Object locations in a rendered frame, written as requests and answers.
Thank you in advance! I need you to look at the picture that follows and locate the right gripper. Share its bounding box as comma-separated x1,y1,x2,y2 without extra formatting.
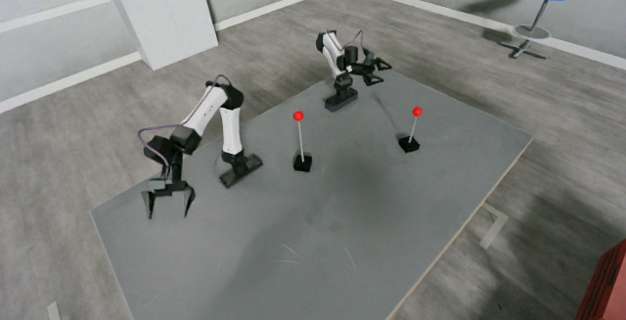
141,165,196,219

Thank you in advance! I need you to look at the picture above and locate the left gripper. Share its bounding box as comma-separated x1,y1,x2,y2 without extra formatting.
354,49,392,86

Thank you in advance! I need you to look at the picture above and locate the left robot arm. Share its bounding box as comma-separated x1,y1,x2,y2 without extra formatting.
316,29,358,108

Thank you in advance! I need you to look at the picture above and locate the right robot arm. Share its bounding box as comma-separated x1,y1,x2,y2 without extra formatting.
147,80,262,187

